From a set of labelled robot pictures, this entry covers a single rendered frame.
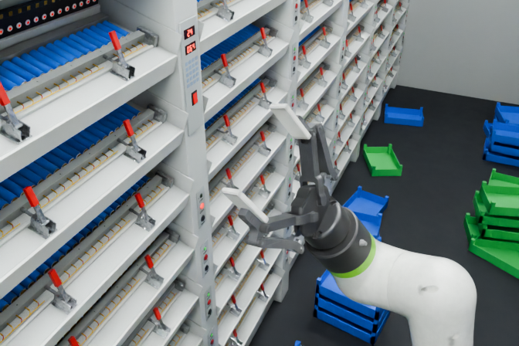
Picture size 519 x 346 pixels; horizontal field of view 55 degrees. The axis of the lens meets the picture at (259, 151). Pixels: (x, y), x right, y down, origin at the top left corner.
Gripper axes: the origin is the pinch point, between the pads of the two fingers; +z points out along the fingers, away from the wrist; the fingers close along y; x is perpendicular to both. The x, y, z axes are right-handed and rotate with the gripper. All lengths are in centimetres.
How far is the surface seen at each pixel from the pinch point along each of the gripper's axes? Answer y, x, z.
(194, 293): -9, -69, -66
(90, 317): -28, -58, -32
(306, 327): 9, -92, -160
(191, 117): 22, -51, -21
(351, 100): 147, -128, -160
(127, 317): -24, -57, -39
